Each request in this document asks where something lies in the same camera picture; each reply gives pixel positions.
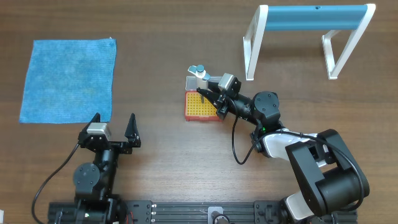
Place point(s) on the blue cloth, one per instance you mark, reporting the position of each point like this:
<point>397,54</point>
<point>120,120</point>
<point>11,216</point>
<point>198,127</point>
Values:
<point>66,81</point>

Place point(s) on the white and blue stand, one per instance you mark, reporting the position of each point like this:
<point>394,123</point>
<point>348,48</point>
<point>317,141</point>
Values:
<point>314,17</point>

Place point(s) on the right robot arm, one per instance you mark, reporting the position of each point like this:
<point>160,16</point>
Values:
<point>329,183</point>

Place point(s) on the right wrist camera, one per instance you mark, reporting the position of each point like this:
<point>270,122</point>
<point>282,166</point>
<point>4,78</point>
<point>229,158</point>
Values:
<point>226,81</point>

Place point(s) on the red and yellow tip box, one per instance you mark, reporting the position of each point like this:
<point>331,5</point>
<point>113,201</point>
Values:
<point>199,109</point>

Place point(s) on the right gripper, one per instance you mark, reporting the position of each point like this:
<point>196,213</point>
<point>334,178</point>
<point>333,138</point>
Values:
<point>226,107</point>

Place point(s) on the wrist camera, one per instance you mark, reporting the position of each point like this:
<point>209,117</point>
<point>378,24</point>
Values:
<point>99,129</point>
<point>226,81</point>

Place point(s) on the white pipette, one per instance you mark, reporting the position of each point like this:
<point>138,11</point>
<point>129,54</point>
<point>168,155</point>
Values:
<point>201,79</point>

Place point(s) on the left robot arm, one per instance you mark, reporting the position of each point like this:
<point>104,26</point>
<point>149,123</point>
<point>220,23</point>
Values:
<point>93,180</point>

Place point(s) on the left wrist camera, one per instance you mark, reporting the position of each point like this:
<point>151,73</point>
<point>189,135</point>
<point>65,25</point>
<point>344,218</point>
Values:
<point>99,129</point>

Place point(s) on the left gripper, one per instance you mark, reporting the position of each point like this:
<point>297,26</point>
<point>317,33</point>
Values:
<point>122,146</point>

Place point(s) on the mounting rail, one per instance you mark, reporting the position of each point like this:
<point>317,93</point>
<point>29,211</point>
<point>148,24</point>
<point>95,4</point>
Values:
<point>186,213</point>

